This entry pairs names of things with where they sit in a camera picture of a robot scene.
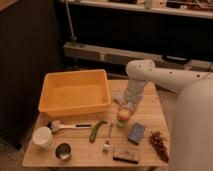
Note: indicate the yellow plastic bin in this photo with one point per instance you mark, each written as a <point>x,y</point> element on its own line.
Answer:
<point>74,93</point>

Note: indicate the yellow apple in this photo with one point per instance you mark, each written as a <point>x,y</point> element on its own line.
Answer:
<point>123,115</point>

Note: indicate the small metal cup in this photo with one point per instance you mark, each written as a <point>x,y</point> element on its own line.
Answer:
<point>63,151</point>

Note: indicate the grey metal rail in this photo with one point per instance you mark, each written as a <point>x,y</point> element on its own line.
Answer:
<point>122,57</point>

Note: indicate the silver fork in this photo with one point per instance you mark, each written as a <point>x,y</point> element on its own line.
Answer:
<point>106,145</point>

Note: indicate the dark cabinet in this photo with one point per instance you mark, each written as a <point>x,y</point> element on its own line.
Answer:
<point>30,48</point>

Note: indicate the blue sponge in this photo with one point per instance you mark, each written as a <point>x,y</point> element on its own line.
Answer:
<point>136,133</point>

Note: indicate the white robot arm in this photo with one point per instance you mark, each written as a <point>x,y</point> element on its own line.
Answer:
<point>191,144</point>

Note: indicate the white shelf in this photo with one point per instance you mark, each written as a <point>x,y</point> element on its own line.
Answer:
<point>152,8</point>

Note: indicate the dish brush white handle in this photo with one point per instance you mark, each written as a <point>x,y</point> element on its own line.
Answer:
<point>56,125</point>

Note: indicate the dark red grape bunch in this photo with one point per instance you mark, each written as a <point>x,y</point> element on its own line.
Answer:
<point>157,142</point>

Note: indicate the dark brown block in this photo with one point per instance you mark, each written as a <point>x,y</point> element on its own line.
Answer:
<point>126,155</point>

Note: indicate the green cucumber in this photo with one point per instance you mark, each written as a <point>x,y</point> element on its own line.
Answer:
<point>94,131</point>

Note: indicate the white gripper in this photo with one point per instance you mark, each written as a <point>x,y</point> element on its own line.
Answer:
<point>133,94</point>

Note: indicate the white paper cup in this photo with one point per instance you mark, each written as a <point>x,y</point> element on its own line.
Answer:
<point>42,137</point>

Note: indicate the green plastic cup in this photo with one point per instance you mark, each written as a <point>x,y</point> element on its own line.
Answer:
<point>121,123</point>

